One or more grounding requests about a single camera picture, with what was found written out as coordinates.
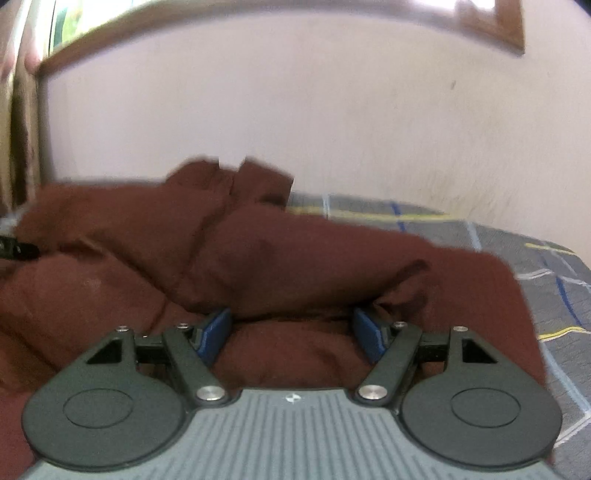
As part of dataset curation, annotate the brown garment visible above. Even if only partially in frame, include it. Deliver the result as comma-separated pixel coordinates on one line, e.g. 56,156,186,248
0,157,548,480

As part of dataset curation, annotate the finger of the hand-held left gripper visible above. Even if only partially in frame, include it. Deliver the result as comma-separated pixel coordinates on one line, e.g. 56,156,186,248
0,234,40,262

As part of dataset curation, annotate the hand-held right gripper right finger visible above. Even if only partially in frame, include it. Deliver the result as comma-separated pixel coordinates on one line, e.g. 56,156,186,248
353,306,498,409

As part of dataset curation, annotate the wooden window frame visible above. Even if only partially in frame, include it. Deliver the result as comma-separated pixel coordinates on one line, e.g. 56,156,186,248
36,0,527,76

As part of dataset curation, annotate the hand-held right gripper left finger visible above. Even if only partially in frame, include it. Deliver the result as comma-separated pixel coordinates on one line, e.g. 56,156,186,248
86,307,232,408

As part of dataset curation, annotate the grey plaid bedsheet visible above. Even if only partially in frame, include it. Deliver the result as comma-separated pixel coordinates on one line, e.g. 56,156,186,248
285,191,591,468

